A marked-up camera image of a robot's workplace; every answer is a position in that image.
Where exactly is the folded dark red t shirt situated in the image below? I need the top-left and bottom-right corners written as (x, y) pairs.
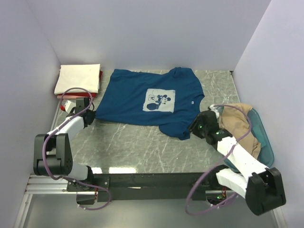
top-left (57, 70), bottom-right (104, 98)

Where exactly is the blue printed t shirt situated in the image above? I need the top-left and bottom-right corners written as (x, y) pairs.
top-left (95, 67), bottom-right (205, 140)

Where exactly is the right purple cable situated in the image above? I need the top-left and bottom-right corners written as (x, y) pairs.
top-left (185, 104), bottom-right (252, 216)

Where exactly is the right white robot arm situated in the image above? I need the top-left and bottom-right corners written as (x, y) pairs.
top-left (186, 108), bottom-right (286, 216)

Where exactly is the wrist white camera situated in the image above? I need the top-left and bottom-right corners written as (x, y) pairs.
top-left (209, 105), bottom-right (220, 118)
top-left (60, 100), bottom-right (75, 113)

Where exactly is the tan t shirt in bin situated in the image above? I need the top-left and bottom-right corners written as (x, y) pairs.
top-left (218, 106), bottom-right (261, 159)

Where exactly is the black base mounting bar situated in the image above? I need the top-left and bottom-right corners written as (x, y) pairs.
top-left (66, 172), bottom-right (238, 205)

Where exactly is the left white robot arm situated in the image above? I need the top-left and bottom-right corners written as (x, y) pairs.
top-left (33, 97), bottom-right (95, 191)

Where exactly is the folded cream t shirt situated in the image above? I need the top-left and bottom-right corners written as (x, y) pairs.
top-left (54, 64), bottom-right (101, 95)

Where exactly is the teal plastic bin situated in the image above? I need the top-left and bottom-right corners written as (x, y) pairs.
top-left (216, 103), bottom-right (275, 167)

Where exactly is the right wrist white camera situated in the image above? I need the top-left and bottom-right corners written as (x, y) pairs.
top-left (209, 105), bottom-right (220, 118)

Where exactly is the folded pink t shirt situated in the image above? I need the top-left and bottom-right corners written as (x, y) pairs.
top-left (57, 95), bottom-right (86, 99)

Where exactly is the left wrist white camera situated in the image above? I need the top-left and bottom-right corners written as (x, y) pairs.
top-left (60, 100), bottom-right (75, 113)

